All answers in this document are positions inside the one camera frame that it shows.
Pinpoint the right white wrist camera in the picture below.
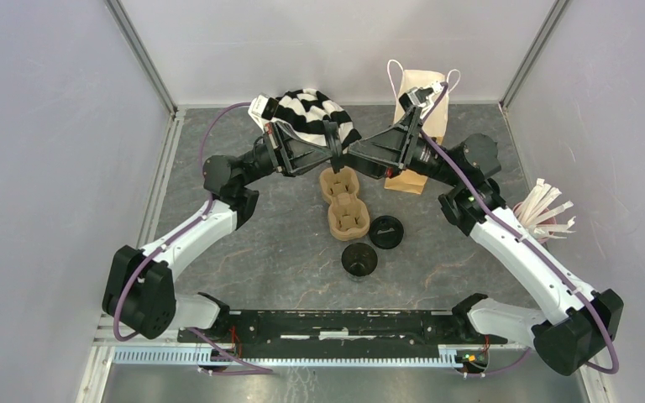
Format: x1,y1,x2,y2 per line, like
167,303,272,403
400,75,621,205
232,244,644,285
398,81,448,111

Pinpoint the black white striped cloth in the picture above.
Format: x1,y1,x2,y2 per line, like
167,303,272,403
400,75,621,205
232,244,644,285
270,88,362,149

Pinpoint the brown paper bag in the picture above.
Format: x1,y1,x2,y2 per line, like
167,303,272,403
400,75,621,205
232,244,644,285
384,59,461,195

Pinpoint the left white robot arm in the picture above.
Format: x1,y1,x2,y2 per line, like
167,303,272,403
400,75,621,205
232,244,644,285
102,120,343,342

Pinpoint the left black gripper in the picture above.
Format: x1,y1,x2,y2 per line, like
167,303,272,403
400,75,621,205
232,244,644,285
239,121,335,188

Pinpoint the brown cardboard cup carrier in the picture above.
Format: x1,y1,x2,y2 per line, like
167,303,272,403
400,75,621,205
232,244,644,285
319,167,370,241

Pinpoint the pink straw holder cup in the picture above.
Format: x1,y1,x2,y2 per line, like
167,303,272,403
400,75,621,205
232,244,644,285
512,202,557,244

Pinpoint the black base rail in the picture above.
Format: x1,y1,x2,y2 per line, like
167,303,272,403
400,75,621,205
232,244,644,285
203,309,508,359

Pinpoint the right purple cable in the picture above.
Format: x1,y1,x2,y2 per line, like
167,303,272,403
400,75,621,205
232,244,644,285
419,83,621,376

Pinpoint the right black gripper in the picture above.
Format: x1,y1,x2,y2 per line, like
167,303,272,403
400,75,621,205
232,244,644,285
338,103,463,187

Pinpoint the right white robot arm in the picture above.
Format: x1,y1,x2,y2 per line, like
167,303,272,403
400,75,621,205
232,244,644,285
343,108,624,375

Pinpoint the black coffee cup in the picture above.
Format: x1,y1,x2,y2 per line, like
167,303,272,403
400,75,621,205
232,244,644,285
341,243,379,280

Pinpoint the left aluminium frame post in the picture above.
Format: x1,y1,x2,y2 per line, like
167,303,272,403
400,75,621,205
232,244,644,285
104,0,178,116

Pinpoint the white wrapped straws bundle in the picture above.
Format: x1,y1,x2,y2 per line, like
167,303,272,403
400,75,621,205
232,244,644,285
512,178,576,243

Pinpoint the right aluminium frame post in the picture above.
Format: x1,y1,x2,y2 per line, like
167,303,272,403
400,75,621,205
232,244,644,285
499,0,571,112

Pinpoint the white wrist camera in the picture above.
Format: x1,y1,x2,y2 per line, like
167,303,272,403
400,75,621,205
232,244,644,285
248,94,279,128
398,81,448,111

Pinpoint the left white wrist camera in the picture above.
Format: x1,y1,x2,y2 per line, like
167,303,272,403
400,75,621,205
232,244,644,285
248,94,279,128

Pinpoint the aluminium frame post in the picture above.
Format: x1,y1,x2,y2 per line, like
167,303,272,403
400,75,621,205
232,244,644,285
499,0,571,112
104,0,178,116

